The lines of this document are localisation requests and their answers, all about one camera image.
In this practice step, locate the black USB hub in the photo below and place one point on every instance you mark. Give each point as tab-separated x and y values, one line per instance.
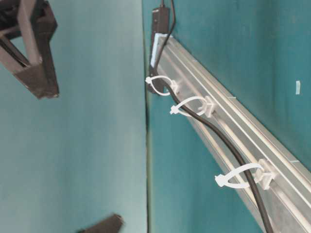
159	30

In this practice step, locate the small tape piece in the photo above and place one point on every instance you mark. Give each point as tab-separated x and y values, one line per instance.
297	87

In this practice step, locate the aluminium rail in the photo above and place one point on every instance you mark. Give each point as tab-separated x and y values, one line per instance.
284	183

